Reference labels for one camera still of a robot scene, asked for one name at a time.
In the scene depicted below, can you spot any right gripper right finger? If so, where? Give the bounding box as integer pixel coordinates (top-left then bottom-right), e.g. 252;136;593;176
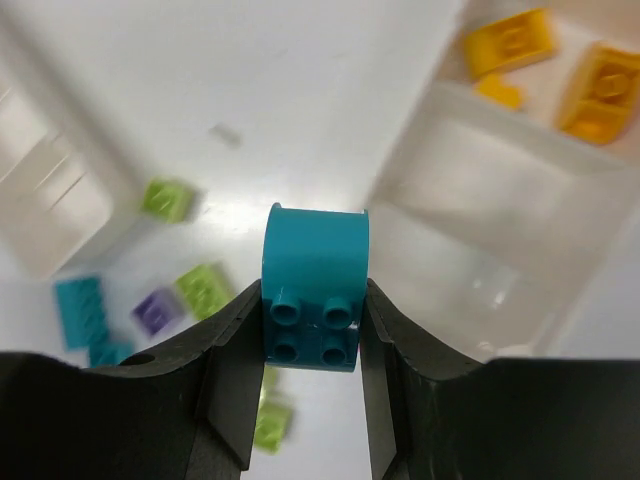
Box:
360;283;639;479

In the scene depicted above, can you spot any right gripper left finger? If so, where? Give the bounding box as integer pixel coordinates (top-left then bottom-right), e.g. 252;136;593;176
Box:
1;283;263;479

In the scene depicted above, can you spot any green sloped lego brick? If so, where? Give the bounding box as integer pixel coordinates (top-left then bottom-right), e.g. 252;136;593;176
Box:
260;365;279;402

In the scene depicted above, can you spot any green lego brick front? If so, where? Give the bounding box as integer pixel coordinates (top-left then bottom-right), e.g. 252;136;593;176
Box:
253;400;293;454

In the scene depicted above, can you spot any teal square lego brick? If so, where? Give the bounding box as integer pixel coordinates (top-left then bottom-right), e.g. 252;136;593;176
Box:
88;341;133;368

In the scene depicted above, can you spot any purple square lego brick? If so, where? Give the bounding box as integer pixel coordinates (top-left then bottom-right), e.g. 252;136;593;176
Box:
131;286;186;339

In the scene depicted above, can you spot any green long lego brick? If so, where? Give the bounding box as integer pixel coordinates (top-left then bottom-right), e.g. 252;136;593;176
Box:
174;264;235;321

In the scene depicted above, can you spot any teal long lego brick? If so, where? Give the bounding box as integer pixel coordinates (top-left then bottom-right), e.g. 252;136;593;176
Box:
54;276;109;350

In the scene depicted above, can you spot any teal rounded lego brick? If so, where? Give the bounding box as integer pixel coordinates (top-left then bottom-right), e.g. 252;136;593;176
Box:
261;203;369;372

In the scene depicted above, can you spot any green square lego brick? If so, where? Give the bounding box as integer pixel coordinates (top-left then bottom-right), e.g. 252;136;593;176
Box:
141;178;196;224

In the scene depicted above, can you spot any orange square lego brick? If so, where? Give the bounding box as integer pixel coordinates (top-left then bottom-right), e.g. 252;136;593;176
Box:
473;73;525;111

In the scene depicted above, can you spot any orange oval printed lego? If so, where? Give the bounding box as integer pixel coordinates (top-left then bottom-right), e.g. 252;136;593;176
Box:
554;42;639;145

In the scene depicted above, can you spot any orange sloped lego brick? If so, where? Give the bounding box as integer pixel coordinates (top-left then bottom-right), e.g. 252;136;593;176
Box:
463;8;557;79

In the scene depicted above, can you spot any small white divided tray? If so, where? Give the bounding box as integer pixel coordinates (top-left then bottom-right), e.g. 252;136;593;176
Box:
1;30;139;280

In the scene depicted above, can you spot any large white divided tray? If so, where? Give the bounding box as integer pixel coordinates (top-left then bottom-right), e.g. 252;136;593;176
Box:
368;1;639;361

